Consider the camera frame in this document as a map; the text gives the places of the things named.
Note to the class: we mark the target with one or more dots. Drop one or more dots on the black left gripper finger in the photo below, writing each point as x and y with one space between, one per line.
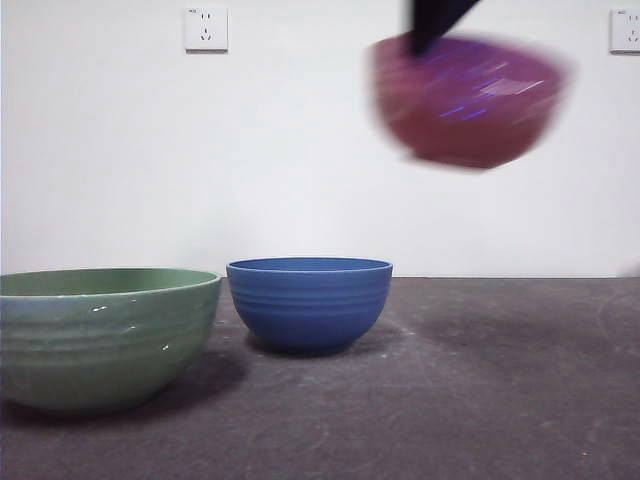
430 20

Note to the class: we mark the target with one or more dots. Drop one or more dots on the red ribbed bowl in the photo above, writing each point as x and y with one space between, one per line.
465 125

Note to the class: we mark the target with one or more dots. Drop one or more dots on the green ribbed bowl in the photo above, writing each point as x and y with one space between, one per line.
100 340

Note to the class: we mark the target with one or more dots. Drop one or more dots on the blue ribbed bowl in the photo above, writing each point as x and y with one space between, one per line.
307 315

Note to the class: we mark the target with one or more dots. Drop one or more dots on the white wall socket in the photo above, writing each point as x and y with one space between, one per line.
206 29
626 31

